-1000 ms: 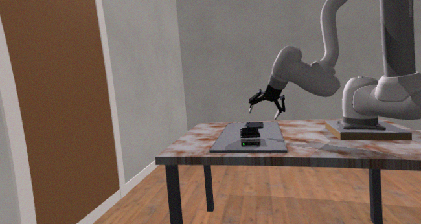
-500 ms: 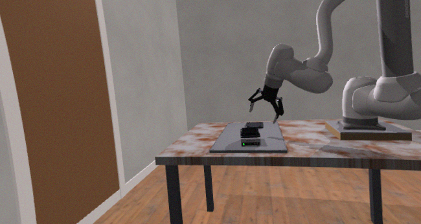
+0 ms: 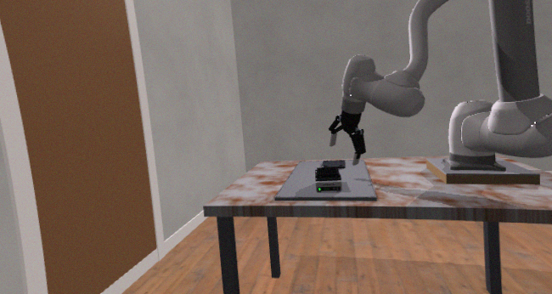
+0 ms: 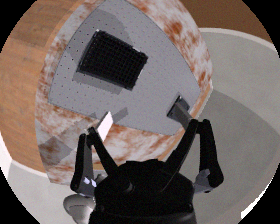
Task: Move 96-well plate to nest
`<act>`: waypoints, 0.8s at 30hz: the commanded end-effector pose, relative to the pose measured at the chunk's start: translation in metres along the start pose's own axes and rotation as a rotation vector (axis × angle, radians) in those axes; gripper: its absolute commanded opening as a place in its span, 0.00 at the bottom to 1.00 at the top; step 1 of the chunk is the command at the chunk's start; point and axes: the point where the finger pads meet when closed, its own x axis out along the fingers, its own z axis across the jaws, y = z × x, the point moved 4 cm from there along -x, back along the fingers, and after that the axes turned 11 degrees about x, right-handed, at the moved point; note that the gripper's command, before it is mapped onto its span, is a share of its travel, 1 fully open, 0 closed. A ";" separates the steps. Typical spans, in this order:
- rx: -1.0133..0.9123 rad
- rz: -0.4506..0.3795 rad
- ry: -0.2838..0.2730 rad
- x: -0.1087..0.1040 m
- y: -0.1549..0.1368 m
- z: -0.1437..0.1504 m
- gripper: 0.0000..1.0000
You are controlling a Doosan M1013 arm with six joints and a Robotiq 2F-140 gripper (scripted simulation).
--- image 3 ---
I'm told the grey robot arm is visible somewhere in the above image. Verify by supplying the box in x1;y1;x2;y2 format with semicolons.
341;0;552;172

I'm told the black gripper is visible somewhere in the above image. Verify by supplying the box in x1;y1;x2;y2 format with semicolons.
329;111;366;166

